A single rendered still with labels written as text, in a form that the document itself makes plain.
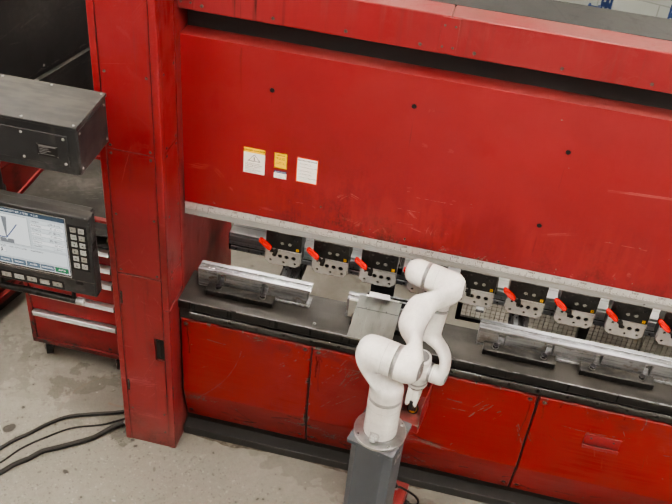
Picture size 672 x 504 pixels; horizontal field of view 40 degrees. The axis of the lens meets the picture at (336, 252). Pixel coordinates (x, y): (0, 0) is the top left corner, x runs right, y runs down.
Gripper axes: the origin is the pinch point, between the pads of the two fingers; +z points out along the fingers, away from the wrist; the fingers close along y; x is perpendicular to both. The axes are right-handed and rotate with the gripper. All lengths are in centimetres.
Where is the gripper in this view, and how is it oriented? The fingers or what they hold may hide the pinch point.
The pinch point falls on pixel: (412, 406)
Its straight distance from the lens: 383.3
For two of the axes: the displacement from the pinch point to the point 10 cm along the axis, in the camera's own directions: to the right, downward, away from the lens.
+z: -0.5, 7.3, 6.8
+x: 9.3, 2.8, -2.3
